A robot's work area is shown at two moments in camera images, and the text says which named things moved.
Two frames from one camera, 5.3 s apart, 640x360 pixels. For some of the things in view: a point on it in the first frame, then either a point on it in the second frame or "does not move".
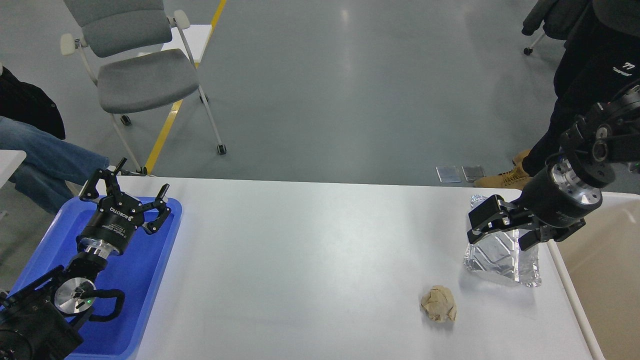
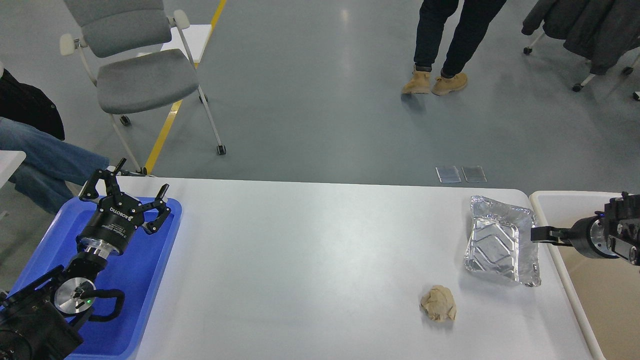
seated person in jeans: [53, 167] does not move
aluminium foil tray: [500, 254] does not move
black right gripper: [554, 203] to [578, 236]
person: [600, 59] to [476, 16]
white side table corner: [10, 160] does not move
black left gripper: [117, 215] does not move
